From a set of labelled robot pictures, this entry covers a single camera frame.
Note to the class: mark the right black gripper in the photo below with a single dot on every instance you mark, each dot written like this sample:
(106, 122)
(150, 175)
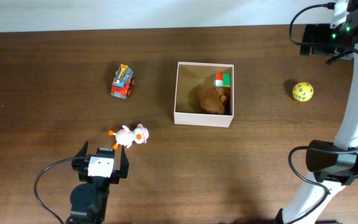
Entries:
(321, 32)

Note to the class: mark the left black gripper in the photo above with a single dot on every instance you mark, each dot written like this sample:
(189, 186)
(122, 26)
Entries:
(79, 164)

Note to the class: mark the white pink toy duck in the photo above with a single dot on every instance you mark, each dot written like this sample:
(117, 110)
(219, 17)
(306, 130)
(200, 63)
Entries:
(125, 137)

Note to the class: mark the colourful puzzle cube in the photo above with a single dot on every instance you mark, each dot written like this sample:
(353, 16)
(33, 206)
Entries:
(222, 80)

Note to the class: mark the brown plush toy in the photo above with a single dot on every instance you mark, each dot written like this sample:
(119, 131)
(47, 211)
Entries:
(215, 100)

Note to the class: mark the pink cardboard box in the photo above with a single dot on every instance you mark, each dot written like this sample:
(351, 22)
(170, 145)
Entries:
(193, 79)

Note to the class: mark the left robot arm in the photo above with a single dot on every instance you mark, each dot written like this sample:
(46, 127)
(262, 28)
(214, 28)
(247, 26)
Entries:
(88, 202)

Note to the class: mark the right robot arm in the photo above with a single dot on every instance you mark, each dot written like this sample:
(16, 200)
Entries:
(332, 166)

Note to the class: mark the yellow lettered ball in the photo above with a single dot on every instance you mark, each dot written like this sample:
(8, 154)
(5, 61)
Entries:
(303, 91)

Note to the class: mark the red toy fire truck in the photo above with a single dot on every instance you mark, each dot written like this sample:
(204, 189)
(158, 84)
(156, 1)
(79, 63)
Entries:
(122, 82)

